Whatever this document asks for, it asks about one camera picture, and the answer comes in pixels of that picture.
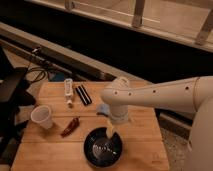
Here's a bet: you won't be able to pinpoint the black cables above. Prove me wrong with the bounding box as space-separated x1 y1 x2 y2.
25 46 56 83

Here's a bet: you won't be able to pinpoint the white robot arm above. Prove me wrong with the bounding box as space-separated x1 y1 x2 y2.
101 76 213 171

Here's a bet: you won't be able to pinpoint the black ceramic bowl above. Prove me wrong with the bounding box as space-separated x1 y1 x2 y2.
84 127 123 168

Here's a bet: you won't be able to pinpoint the black stand left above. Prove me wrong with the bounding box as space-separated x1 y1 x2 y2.
0 46 36 158

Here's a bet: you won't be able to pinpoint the black rectangular case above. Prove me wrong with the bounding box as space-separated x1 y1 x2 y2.
75 85 92 106

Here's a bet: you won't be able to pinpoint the red chili pepper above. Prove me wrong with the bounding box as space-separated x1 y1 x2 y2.
61 117 80 137

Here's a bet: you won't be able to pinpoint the white tube bottle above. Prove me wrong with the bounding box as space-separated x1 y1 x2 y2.
64 78 73 107

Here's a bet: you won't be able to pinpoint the translucent plastic cup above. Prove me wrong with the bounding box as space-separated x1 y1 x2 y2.
31 105 53 129

